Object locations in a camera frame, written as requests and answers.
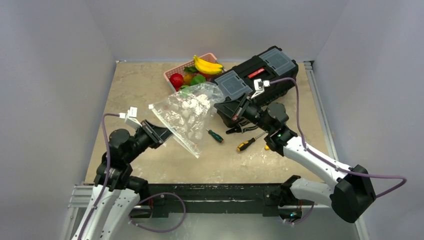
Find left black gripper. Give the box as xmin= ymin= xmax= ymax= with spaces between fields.
xmin=124 ymin=118 xmax=175 ymax=163

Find clear zip top bag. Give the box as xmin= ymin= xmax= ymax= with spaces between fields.
xmin=148 ymin=82 xmax=226 ymax=158

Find green bell pepper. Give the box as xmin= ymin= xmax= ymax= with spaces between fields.
xmin=190 ymin=74 xmax=207 ymax=86

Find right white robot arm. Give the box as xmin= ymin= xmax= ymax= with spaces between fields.
xmin=214 ymin=97 xmax=377 ymax=223

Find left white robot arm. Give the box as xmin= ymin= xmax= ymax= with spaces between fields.
xmin=72 ymin=120 xmax=173 ymax=240

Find black pliers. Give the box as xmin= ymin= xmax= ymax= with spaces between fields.
xmin=225 ymin=120 xmax=250 ymax=135

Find black yellow screwdriver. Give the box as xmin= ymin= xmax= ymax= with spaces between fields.
xmin=236 ymin=131 xmax=267 ymax=152

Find black plastic toolbox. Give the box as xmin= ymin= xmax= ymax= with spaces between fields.
xmin=211 ymin=46 xmax=299 ymax=128

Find yellow banana bunch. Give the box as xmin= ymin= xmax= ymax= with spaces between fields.
xmin=193 ymin=55 xmax=224 ymax=75

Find yellow lemon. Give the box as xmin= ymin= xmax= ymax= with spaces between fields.
xmin=183 ymin=74 xmax=194 ymax=86

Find green leafy vegetable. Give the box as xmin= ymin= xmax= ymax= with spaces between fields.
xmin=183 ymin=66 xmax=199 ymax=74

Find green handled screwdriver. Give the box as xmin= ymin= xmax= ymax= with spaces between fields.
xmin=207 ymin=129 xmax=224 ymax=143

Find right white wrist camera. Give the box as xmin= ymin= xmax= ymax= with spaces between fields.
xmin=250 ymin=78 xmax=271 ymax=99

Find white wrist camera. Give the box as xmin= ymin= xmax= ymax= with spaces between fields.
xmin=250 ymin=78 xmax=271 ymax=99
xmin=118 ymin=106 xmax=142 ymax=130

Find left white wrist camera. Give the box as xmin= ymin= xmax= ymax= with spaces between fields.
xmin=118 ymin=106 xmax=142 ymax=130

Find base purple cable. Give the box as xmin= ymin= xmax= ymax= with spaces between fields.
xmin=127 ymin=192 xmax=186 ymax=233

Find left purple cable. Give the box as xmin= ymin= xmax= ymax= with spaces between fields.
xmin=76 ymin=112 xmax=128 ymax=240

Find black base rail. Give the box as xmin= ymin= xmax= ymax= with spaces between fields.
xmin=128 ymin=183 xmax=314 ymax=220

